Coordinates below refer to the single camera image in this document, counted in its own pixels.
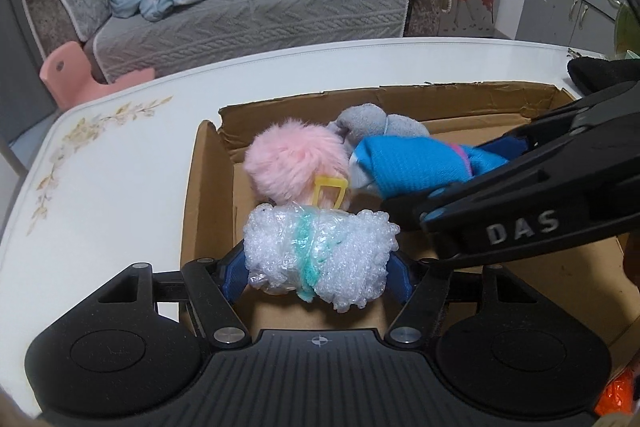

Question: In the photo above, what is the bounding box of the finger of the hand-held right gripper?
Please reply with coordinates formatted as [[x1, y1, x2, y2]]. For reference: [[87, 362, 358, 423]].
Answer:
[[475, 79, 640, 156], [381, 128, 640, 229]]

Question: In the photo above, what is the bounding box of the orange sock bundle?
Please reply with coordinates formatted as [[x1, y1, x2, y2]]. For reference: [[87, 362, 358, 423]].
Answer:
[[607, 367, 640, 419]]

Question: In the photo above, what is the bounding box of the pink plastic stool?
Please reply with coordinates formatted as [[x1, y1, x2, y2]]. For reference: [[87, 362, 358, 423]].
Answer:
[[41, 42, 156, 101]]

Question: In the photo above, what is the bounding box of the black knit hat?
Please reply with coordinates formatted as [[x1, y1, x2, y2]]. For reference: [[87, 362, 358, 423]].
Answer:
[[567, 56, 640, 96]]

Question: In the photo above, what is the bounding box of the glass jar with green plant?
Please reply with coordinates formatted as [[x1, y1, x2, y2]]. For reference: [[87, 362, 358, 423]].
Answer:
[[612, 4, 640, 58]]

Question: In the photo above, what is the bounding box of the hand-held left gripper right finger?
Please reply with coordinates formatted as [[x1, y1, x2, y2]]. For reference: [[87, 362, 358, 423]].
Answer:
[[387, 252, 543, 350]]

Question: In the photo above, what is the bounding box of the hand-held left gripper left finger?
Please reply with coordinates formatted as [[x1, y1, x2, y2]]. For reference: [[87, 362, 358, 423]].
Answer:
[[95, 244, 251, 350]]

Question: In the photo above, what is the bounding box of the blue knit sock bundle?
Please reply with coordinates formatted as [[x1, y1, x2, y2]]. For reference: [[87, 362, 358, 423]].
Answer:
[[350, 134, 526, 200]]

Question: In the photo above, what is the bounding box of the pink fluffy sock ball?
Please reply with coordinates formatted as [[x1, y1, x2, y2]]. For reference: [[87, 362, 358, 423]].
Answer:
[[243, 123, 353, 208]]

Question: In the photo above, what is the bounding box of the bubble wrap bundle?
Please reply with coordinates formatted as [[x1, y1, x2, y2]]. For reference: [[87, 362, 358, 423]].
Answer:
[[242, 202, 401, 313]]

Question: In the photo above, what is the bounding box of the cardboard box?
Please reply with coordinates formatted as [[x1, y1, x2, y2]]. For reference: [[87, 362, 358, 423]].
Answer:
[[180, 82, 632, 373]]

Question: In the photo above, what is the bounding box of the small grey sock bundle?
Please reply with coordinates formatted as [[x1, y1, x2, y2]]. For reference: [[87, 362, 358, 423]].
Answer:
[[327, 105, 431, 145]]

